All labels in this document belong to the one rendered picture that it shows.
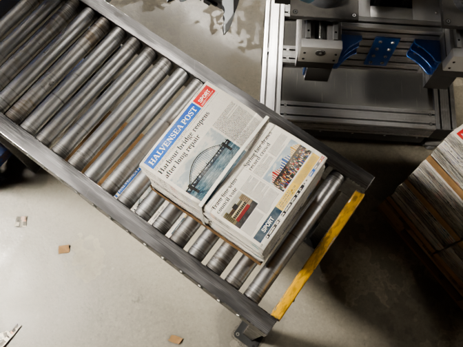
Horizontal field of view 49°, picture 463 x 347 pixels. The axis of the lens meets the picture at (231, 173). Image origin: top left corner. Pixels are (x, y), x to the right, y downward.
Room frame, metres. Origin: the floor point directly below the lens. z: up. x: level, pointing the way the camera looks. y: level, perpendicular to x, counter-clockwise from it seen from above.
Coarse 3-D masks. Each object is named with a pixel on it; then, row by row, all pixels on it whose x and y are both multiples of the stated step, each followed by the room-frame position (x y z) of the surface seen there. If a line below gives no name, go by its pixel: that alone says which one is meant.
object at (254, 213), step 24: (264, 144) 0.49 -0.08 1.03; (288, 144) 0.49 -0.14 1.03; (264, 168) 0.42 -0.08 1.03; (288, 168) 0.42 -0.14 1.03; (312, 168) 0.42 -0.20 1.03; (240, 192) 0.36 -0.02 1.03; (264, 192) 0.36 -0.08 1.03; (288, 192) 0.36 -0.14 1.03; (216, 216) 0.30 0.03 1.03; (240, 216) 0.30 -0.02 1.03; (264, 216) 0.30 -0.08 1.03; (288, 216) 0.32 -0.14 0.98; (240, 240) 0.26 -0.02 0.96; (264, 240) 0.24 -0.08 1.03
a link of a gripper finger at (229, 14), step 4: (224, 0) 0.75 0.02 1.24; (228, 0) 0.76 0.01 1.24; (232, 0) 0.76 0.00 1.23; (224, 4) 0.74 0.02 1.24; (228, 4) 0.75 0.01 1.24; (232, 4) 0.75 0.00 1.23; (224, 8) 0.73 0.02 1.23; (228, 8) 0.73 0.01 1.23; (232, 8) 0.74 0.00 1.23; (224, 12) 0.72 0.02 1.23; (228, 12) 0.72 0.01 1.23; (232, 12) 0.72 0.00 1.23; (224, 16) 0.71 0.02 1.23; (228, 16) 0.71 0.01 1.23; (232, 16) 0.72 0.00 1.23; (224, 20) 0.70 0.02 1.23; (228, 20) 0.70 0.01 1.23; (232, 20) 0.71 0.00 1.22; (224, 24) 0.69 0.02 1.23; (228, 24) 0.70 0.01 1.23; (224, 28) 0.69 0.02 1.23; (228, 28) 0.69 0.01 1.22; (224, 32) 0.68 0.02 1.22
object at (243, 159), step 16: (272, 128) 0.53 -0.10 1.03; (240, 144) 0.49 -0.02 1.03; (256, 144) 0.49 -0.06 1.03; (224, 160) 0.44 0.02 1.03; (240, 160) 0.44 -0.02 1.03; (208, 176) 0.40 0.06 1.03; (224, 176) 0.40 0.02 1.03; (224, 192) 0.36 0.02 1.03; (208, 208) 0.32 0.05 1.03; (208, 224) 0.32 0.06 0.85
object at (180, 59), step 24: (96, 0) 1.10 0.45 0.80; (120, 24) 1.00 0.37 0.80; (144, 48) 0.94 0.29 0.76; (168, 48) 0.91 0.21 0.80; (192, 72) 0.83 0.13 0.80; (240, 96) 0.74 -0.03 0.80; (288, 120) 0.66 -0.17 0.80; (312, 144) 0.59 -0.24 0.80; (336, 168) 0.51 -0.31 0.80; (360, 168) 0.51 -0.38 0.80
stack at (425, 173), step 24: (456, 144) 0.59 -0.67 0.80; (432, 168) 0.59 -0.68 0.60; (456, 168) 0.55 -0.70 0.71; (408, 192) 0.59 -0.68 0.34; (432, 192) 0.54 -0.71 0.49; (384, 216) 0.57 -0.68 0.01; (408, 216) 0.53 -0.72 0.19; (432, 216) 0.49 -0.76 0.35; (456, 216) 0.45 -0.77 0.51; (408, 240) 0.46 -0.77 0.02; (432, 240) 0.42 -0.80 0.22; (432, 264) 0.36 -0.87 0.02; (456, 264) 0.32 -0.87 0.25; (456, 288) 0.25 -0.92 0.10
